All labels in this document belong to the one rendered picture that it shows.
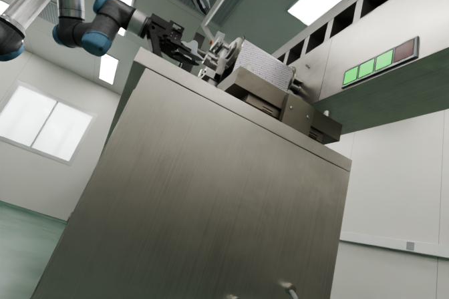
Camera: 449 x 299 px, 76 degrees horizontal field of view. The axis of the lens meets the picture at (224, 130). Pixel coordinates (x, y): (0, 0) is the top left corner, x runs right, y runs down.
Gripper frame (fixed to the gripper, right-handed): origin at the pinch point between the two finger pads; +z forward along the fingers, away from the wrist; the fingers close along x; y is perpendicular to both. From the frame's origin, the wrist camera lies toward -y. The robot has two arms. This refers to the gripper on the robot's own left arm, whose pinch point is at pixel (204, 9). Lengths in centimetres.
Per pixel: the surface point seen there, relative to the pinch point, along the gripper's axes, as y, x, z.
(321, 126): 0, -28, 59
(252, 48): 5.8, -7.8, 23.1
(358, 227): 171, 165, 225
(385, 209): 189, 133, 210
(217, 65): -6.8, -0.1, 22.7
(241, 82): -19.9, -27.7, 35.9
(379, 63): 17, -42, 49
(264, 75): 5.0, -8.0, 34.3
